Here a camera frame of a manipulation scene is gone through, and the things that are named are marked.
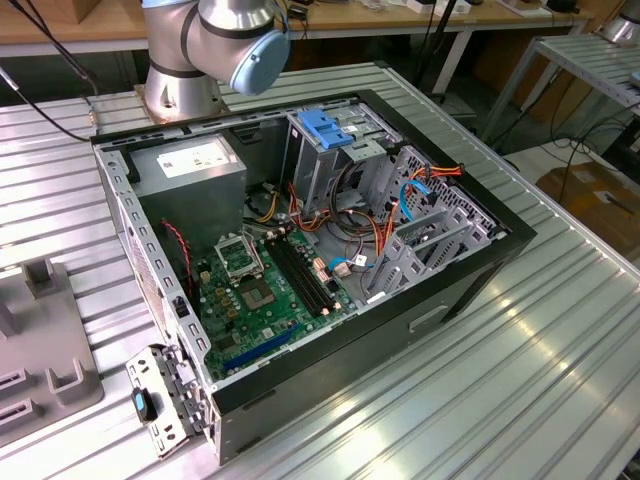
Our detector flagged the blue SATA data wire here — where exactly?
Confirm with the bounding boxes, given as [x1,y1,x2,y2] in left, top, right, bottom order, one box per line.
[327,178,437,275]

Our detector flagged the orange red power wire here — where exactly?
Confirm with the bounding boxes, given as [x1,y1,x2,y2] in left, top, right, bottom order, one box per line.
[422,162,466,182]

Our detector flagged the metal disk bay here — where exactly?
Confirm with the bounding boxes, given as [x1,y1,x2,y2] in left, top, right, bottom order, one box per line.
[362,144,506,306]

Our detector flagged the black RAM slot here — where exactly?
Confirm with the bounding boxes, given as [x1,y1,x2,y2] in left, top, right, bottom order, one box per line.
[281,233,336,307]
[263,238,324,317]
[269,237,328,314]
[275,235,332,310]

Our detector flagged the grey metal drive cage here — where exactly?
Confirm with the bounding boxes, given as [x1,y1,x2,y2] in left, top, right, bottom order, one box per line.
[279,102,401,214]

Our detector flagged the CPU socket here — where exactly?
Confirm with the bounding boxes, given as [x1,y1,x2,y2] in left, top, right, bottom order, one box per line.
[235,277,279,314]

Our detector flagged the metal socket cover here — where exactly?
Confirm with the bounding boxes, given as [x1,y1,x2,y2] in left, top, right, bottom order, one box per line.
[213,233,266,282]

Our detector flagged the green motherboard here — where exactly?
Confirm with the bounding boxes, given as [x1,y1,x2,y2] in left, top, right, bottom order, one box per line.
[192,227,361,384]

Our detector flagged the blue expansion slot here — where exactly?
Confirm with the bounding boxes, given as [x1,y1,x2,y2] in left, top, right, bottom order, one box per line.
[222,322,301,374]

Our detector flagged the open black PC case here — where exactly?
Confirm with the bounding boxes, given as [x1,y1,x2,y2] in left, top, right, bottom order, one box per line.
[88,88,539,467]

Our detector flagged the grey power supply unit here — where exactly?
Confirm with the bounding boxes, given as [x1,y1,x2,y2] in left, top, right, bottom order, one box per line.
[127,132,250,256]

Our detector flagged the wooden desk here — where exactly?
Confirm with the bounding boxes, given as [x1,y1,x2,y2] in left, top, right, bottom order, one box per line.
[0,0,596,59]

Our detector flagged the black stand legs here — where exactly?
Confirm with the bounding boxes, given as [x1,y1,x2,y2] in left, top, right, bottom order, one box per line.
[417,0,460,96]

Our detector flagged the blue black latch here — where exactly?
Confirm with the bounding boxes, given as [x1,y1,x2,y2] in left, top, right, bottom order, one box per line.
[131,388,155,422]

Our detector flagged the small white box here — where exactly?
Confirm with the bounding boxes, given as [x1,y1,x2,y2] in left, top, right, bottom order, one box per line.
[405,0,472,16]

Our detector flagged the cardboard box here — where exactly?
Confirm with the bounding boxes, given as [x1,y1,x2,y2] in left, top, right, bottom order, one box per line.
[537,162,640,236]

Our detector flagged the grey parts rack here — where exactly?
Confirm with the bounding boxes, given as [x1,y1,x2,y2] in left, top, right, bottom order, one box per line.
[0,257,106,446]

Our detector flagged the metal slat side table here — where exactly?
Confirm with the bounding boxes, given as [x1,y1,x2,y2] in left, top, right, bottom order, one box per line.
[482,34,640,146]

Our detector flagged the yellow wire bundle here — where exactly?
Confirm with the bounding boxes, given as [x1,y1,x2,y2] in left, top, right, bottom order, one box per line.
[257,192,281,224]

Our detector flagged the red orange wire bundle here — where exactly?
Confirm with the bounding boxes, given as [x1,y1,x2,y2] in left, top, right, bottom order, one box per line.
[287,182,401,264]

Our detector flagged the locking lever wire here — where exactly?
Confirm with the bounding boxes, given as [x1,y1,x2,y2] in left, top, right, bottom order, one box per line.
[241,224,267,275]

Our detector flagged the black cable bundle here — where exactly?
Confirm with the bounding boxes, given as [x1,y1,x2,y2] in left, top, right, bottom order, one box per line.
[327,159,374,241]

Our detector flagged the red black twisted wire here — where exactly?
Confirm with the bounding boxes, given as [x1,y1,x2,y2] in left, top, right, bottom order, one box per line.
[160,218,196,301]

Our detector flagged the hinged metal card bracket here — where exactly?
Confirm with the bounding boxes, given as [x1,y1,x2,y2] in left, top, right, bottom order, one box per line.
[124,342,216,460]

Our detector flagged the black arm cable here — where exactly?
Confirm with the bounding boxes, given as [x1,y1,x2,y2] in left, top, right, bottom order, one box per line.
[0,0,101,144]

